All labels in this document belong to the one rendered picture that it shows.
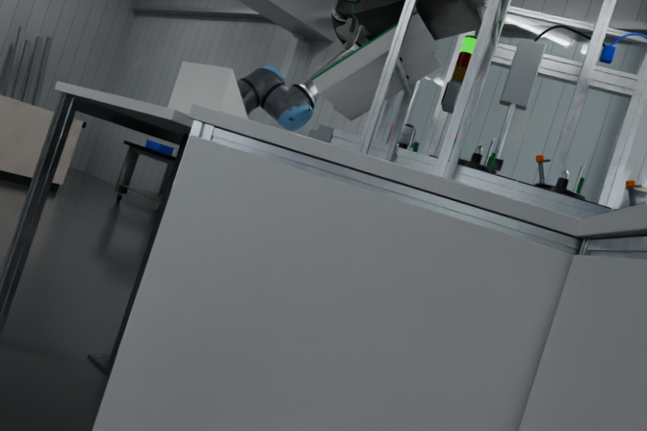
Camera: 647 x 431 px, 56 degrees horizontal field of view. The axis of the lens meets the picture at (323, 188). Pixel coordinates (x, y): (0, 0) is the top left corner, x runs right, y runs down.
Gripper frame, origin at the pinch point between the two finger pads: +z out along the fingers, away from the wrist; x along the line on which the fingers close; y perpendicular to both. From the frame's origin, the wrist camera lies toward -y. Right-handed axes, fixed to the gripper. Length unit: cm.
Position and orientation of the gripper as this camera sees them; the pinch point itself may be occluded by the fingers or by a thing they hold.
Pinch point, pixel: (349, 46)
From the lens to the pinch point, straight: 189.5
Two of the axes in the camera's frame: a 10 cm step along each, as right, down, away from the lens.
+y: -9.2, -2.9, 2.5
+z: -3.1, 9.5, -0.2
